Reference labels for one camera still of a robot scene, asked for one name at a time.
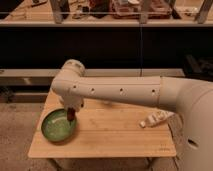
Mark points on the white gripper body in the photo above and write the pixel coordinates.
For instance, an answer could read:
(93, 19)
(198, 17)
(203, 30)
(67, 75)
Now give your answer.
(72, 102)

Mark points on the dark red pepper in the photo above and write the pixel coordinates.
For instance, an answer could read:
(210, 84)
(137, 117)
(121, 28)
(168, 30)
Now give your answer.
(70, 114)

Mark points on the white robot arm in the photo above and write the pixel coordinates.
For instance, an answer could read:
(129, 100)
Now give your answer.
(190, 98)

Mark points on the wooden table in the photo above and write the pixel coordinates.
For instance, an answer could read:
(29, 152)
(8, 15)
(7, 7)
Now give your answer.
(105, 129)

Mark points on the dark shelving unit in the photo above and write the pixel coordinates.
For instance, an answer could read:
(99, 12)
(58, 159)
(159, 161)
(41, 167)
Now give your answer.
(48, 47)

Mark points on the white plastic bottle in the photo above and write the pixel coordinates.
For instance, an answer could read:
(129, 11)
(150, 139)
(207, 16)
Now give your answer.
(155, 118)

